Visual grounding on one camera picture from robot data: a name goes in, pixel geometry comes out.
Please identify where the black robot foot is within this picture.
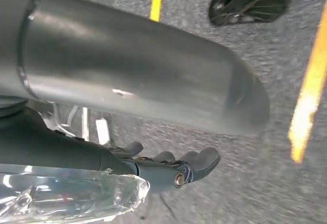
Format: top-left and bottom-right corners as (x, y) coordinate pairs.
(208, 0), (290, 27)

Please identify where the clear plastic wrap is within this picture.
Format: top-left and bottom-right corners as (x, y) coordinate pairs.
(0, 163), (151, 224)

